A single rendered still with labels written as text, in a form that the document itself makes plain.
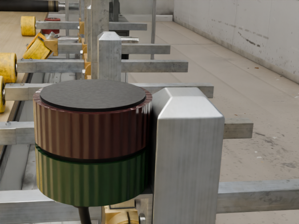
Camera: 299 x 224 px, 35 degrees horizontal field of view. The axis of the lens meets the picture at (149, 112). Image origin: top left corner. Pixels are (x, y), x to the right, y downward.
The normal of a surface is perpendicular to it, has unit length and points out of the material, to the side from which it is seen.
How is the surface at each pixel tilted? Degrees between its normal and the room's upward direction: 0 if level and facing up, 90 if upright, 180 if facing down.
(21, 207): 90
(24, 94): 90
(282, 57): 90
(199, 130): 90
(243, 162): 0
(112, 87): 0
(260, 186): 0
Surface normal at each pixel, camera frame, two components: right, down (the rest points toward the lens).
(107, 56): 0.16, 0.32
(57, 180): -0.47, 0.26
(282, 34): -0.97, 0.04
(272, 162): 0.04, -0.95
